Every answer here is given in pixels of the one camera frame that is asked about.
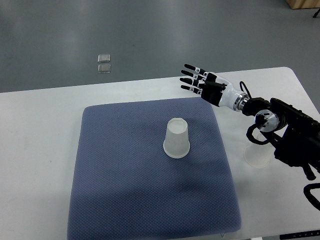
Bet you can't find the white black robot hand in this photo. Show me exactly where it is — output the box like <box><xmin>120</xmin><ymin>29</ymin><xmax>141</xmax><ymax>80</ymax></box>
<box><xmin>179</xmin><ymin>64</ymin><xmax>247</xmax><ymax>110</ymax></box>

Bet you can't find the white paper cup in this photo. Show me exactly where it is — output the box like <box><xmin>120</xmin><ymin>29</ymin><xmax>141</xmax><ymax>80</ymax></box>
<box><xmin>243</xmin><ymin>142</ymin><xmax>273</xmax><ymax>168</ymax></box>
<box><xmin>163</xmin><ymin>117</ymin><xmax>190</xmax><ymax>159</ymax></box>

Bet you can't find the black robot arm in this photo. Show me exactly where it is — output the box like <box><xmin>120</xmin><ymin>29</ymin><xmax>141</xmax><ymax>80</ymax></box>
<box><xmin>180</xmin><ymin>64</ymin><xmax>320</xmax><ymax>181</ymax></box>

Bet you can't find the white paper cup on mat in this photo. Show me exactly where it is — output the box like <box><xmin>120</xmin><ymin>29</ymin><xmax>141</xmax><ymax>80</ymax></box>
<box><xmin>163</xmin><ymin>117</ymin><xmax>190</xmax><ymax>159</ymax></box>

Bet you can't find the blue textured fabric mat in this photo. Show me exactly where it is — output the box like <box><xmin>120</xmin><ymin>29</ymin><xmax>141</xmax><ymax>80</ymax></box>
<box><xmin>67</xmin><ymin>97</ymin><xmax>241</xmax><ymax>240</ymax></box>

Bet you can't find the upper floor outlet plate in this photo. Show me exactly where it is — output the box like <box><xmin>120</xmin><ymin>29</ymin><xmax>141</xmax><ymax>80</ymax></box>
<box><xmin>97</xmin><ymin>53</ymin><xmax>111</xmax><ymax>63</ymax></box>

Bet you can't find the wooden furniture corner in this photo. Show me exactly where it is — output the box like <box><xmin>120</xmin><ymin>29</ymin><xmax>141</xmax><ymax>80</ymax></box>
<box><xmin>286</xmin><ymin>0</ymin><xmax>320</xmax><ymax>10</ymax></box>

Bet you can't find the black stand leg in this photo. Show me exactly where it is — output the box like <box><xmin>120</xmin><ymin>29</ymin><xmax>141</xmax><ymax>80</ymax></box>
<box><xmin>312</xmin><ymin>8</ymin><xmax>320</xmax><ymax>18</ymax></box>

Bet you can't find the black table edge panel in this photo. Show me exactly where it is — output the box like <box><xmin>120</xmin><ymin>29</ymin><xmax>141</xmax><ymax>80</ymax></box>
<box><xmin>279</xmin><ymin>230</ymin><xmax>320</xmax><ymax>240</ymax></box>

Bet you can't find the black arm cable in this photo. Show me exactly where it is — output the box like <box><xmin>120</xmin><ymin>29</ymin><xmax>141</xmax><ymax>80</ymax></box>
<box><xmin>239</xmin><ymin>80</ymin><xmax>253</xmax><ymax>99</ymax></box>

